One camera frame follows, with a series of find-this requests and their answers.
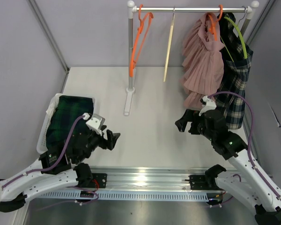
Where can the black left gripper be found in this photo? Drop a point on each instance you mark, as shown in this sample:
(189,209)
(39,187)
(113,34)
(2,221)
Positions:
(109,143)

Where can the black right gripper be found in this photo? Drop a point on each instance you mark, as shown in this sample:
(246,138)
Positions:
(181,123)

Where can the green plaid skirt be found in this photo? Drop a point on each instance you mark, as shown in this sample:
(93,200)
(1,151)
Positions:
(67,110)

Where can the cream hanger with metal hook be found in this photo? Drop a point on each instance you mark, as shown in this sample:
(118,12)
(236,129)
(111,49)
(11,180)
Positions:
(169,46)

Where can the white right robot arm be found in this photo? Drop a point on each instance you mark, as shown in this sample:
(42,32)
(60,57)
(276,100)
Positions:
(258,193)

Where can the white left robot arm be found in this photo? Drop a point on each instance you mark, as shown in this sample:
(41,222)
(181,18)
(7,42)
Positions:
(60,167)

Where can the pink pleated skirt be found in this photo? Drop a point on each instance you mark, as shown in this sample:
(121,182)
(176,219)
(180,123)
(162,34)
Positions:
(203,65)

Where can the navy beige plaid skirt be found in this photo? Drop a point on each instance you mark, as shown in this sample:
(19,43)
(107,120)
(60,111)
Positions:
(234,80)

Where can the orange hanger holding pink skirt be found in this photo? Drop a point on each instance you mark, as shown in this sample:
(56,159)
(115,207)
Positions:
(212,29)

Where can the lime green hanger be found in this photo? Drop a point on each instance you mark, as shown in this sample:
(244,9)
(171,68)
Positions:
(235,47)

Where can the white metal clothes rack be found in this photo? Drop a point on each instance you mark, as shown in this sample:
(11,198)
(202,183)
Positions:
(146,13)

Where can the white cloth in basket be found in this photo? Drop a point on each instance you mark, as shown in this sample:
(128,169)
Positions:
(53,105)

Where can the white plastic basket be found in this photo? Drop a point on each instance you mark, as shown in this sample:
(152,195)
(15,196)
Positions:
(41,144)

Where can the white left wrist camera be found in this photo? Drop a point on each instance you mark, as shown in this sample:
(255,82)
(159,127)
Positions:
(94,122)

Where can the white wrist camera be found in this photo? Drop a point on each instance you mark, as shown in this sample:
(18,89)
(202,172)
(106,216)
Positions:
(207,104)
(94,122)

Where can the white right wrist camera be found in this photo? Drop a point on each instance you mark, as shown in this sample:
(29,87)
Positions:
(207,104)

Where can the aluminium mounting rail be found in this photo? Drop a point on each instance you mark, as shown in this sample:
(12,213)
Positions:
(147,179)

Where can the white slotted cable duct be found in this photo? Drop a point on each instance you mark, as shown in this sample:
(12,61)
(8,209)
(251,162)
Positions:
(128,196)

